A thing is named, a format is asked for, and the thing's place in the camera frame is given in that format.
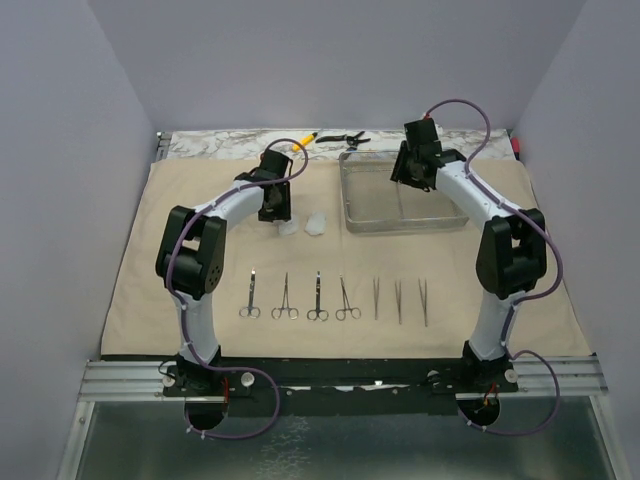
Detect white gauze pad top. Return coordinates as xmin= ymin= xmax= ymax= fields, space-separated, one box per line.
xmin=277 ymin=215 xmax=299 ymax=237

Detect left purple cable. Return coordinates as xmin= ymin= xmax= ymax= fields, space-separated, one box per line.
xmin=162 ymin=138 xmax=280 ymax=441

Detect steel surgical scissors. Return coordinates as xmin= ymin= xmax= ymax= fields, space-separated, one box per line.
xmin=239 ymin=268 xmax=261 ymax=319

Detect purple cable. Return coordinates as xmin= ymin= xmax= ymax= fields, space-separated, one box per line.
xmin=424 ymin=99 xmax=566 ymax=439
xmin=162 ymin=138 xmax=280 ymax=441

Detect wire mesh instrument tray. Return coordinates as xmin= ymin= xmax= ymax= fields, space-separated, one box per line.
xmin=339 ymin=150 xmax=468 ymax=234

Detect yellow black marker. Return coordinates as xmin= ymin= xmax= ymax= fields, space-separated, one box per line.
xmin=292 ymin=131 xmax=319 ymax=152

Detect steel forceps clamp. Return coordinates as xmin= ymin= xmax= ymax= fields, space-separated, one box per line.
xmin=306 ymin=271 xmax=329 ymax=322

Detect white gauze pad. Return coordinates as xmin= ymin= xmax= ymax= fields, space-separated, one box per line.
xmin=277 ymin=215 xmax=299 ymax=237
xmin=305 ymin=212 xmax=327 ymax=236

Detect steel hemostat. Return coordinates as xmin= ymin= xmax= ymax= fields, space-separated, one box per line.
xmin=271 ymin=273 xmax=299 ymax=320

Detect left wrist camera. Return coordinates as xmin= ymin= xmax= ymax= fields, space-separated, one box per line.
xmin=259 ymin=149 xmax=291 ymax=179

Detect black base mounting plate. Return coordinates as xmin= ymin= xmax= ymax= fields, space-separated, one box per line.
xmin=102 ymin=354 xmax=521 ymax=416

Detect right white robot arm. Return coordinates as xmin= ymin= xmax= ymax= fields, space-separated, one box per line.
xmin=391 ymin=140 xmax=547 ymax=391

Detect black handled pliers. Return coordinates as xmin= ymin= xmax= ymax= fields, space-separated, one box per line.
xmin=315 ymin=131 xmax=371 ymax=151

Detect steel tweezers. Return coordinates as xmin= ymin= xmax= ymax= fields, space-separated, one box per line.
xmin=372 ymin=276 xmax=380 ymax=321
xmin=394 ymin=279 xmax=403 ymax=325
xmin=418 ymin=278 xmax=428 ymax=327

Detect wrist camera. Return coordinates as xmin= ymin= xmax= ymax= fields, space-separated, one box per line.
xmin=259 ymin=149 xmax=291 ymax=179
xmin=404 ymin=116 xmax=442 ymax=152

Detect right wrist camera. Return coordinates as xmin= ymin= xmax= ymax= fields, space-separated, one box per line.
xmin=404 ymin=116 xmax=442 ymax=152

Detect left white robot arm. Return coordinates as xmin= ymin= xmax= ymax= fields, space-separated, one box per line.
xmin=155 ymin=167 xmax=295 ymax=395

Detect aluminium extrusion rail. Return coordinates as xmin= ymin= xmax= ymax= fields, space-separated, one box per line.
xmin=78 ymin=355 xmax=608 ymax=402

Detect curved steel clamp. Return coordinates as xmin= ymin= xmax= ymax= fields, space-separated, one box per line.
xmin=335 ymin=274 xmax=362 ymax=321

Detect red marker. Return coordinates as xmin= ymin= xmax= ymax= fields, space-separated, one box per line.
xmin=510 ymin=137 xmax=520 ymax=159

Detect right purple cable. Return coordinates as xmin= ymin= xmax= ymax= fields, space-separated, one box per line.
xmin=424 ymin=99 xmax=566 ymax=439

